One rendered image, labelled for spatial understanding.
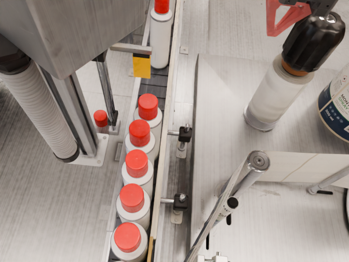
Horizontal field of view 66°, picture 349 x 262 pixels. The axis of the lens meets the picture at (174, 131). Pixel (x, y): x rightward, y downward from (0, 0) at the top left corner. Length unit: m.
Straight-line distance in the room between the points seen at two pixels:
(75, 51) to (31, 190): 0.52
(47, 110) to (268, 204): 0.49
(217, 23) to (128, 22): 0.80
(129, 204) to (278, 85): 0.38
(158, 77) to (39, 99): 0.49
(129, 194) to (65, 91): 0.20
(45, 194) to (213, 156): 0.39
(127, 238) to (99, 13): 0.26
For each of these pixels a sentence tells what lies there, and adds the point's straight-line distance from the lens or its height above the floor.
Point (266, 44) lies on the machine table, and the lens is 1.00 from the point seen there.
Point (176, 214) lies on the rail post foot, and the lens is 0.63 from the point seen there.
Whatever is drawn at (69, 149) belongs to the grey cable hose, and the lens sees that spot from 0.39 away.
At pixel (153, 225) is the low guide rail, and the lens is 0.54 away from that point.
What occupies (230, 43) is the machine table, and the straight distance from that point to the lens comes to 0.96.
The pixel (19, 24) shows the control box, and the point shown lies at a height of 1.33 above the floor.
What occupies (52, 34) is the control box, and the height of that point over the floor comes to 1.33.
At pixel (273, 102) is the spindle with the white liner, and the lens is 0.62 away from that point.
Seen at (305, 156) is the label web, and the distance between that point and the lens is 0.51.
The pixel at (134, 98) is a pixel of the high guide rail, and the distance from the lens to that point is 0.60.
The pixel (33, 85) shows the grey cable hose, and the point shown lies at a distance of 0.28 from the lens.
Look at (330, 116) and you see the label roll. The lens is 0.79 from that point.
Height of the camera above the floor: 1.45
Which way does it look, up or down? 60 degrees down
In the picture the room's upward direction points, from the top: 10 degrees clockwise
